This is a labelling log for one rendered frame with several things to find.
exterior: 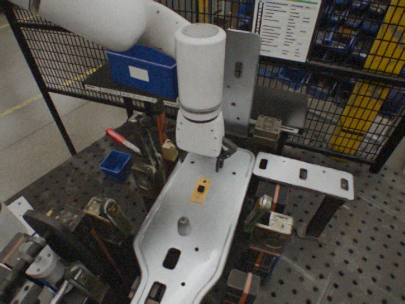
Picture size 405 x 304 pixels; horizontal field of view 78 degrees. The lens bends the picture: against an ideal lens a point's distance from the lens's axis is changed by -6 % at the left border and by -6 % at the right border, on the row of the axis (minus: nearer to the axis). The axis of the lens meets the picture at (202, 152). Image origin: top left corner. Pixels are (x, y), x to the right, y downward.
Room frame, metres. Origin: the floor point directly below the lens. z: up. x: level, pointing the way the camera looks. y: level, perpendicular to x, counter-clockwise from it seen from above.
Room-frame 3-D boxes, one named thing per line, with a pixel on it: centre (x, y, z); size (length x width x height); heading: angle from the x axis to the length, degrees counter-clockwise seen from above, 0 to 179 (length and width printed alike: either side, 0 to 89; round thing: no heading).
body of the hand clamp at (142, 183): (0.49, 0.16, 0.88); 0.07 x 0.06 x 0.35; 71
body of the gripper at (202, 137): (0.44, 0.00, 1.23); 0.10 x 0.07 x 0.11; 71
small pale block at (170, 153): (0.55, 0.09, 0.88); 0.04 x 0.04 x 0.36; 71
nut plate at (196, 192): (0.43, 0.00, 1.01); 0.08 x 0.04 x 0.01; 161
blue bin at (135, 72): (0.97, 0.20, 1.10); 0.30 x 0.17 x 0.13; 63
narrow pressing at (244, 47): (0.68, -0.10, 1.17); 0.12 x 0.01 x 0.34; 71
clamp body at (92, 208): (0.33, 0.24, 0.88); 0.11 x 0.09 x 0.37; 71
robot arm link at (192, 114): (0.44, 0.01, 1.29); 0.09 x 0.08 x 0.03; 71
